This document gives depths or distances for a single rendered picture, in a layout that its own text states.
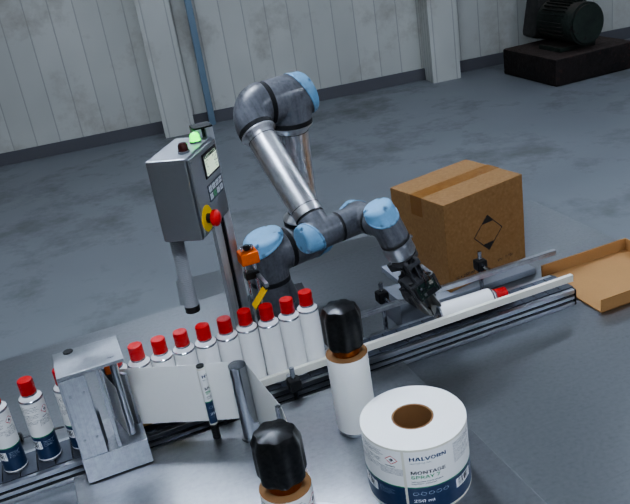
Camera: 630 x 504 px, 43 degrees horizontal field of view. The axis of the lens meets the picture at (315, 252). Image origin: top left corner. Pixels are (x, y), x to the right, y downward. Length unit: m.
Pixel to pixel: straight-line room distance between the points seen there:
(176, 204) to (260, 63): 6.47
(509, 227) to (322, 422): 0.91
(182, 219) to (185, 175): 0.10
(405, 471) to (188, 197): 0.73
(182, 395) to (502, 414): 0.71
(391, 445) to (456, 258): 0.93
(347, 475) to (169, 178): 0.72
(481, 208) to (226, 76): 6.04
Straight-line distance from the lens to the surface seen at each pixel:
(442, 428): 1.51
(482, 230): 2.33
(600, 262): 2.50
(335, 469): 1.68
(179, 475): 1.76
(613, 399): 1.92
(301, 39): 8.23
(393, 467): 1.50
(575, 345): 2.10
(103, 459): 1.79
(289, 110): 2.09
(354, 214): 1.94
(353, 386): 1.67
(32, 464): 1.95
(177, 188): 1.74
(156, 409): 1.84
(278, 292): 2.23
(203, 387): 1.75
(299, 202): 1.92
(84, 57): 8.07
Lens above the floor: 1.94
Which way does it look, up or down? 24 degrees down
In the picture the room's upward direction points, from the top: 9 degrees counter-clockwise
